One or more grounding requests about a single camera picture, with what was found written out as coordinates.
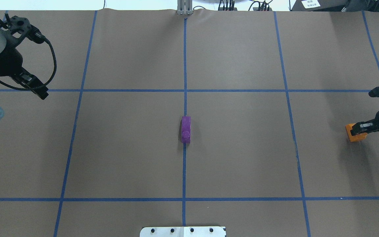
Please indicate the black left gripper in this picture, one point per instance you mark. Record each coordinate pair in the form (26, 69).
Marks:
(6, 62)

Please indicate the black box with label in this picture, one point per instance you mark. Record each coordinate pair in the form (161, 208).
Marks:
(335, 6)

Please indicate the grey aluminium frame post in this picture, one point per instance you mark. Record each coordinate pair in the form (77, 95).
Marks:
(184, 7)

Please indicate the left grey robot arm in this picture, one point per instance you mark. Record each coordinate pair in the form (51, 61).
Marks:
(10, 83)

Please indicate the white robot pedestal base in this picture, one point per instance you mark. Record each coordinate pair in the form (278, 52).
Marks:
(184, 231)

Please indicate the purple trapezoid block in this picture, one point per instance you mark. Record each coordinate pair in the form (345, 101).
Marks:
(186, 130)

